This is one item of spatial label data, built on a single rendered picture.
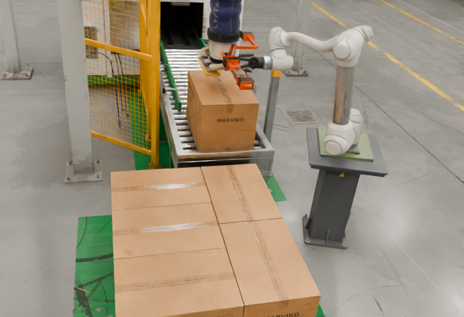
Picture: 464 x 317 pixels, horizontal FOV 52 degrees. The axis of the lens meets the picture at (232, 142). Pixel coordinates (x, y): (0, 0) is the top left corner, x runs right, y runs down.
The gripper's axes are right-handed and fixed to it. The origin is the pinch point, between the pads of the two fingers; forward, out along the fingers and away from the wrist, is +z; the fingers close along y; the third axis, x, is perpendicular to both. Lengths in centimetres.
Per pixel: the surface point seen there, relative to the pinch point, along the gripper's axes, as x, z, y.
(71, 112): 64, 105, 66
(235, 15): 17.5, -3.9, -25.6
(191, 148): 14, 20, 73
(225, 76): 47, -9, 29
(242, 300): -129, 19, 71
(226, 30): 16.0, 1.1, -16.4
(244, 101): 3.6, -12.4, 29.4
